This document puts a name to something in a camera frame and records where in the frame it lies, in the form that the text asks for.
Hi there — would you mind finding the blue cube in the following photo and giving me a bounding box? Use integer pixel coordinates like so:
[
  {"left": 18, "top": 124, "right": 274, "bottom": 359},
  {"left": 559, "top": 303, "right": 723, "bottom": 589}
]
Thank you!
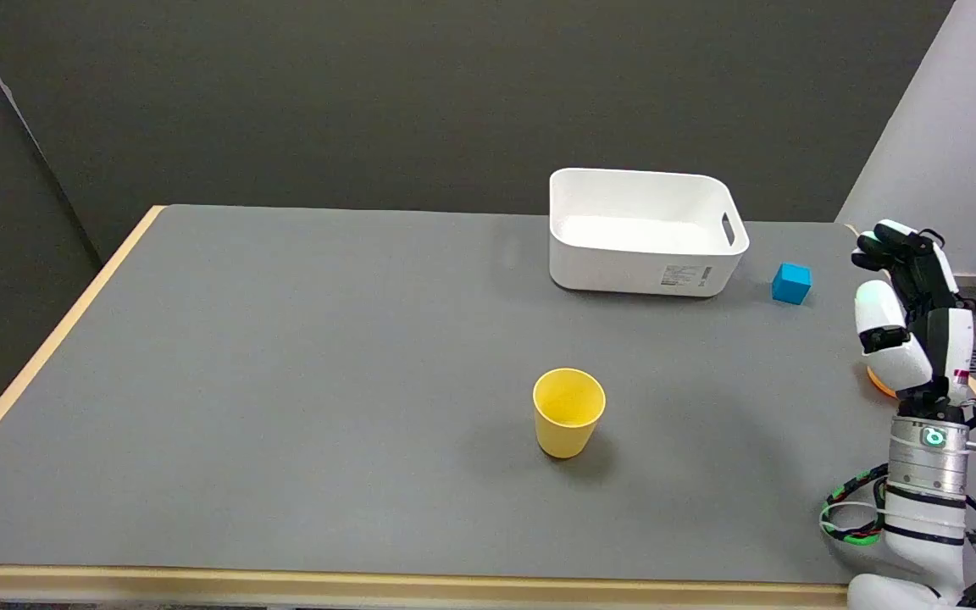
[{"left": 772, "top": 263, "right": 812, "bottom": 305}]

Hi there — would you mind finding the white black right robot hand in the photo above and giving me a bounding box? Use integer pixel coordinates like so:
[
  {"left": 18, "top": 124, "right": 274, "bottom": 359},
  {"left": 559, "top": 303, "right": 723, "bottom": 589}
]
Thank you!
[{"left": 851, "top": 219, "right": 976, "bottom": 427}]

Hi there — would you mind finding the white plastic storage bin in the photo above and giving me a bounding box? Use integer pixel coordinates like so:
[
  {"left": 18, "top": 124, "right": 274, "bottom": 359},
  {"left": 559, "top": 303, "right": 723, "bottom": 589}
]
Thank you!
[{"left": 549, "top": 168, "right": 750, "bottom": 298}]

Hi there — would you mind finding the yellow plastic cup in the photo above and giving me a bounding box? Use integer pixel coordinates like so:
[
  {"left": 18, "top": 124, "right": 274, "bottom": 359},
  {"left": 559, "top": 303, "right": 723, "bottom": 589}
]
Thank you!
[{"left": 532, "top": 368, "right": 607, "bottom": 460}]

